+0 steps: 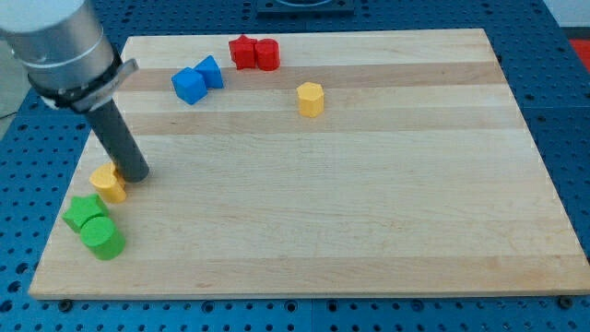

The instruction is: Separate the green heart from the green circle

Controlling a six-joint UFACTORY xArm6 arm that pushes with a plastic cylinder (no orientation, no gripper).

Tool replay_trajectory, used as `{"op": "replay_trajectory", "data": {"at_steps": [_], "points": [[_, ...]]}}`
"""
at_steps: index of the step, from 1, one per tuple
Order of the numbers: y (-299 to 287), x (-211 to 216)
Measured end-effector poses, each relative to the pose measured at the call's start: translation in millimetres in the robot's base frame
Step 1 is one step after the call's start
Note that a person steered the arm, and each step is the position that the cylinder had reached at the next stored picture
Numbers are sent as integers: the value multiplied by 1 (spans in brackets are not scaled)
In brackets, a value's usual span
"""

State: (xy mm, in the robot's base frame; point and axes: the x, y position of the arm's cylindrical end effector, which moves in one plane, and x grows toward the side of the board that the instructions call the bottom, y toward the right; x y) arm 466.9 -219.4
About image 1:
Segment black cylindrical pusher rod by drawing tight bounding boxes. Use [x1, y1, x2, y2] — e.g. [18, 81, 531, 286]
[85, 100, 149, 183]

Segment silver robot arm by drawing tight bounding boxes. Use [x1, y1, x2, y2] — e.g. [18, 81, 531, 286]
[1, 0, 149, 183]

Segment yellow heart block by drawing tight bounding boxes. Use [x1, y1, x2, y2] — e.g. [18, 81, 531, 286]
[89, 162, 127, 204]

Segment green star block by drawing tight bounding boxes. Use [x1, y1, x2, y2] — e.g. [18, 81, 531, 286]
[62, 194, 109, 233]

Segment blue cube block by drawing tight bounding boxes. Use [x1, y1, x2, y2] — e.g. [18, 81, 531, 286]
[171, 67, 207, 105]

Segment green cylinder block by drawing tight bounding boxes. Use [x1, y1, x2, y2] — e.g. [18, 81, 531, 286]
[80, 217, 126, 260]

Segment blue triangle block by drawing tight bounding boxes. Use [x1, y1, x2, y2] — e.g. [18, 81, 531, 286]
[194, 55, 224, 89]

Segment red star block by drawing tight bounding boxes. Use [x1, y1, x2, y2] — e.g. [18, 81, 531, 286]
[229, 34, 257, 70]

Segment red cylinder block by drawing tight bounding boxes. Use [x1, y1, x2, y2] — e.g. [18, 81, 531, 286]
[254, 39, 280, 71]

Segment yellow hexagon block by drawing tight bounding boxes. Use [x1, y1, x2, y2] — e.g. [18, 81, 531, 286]
[296, 82, 325, 118]

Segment wooden board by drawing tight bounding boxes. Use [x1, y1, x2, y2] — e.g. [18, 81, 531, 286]
[29, 29, 589, 300]

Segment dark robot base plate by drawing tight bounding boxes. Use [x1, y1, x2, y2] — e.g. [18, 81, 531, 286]
[253, 0, 355, 17]

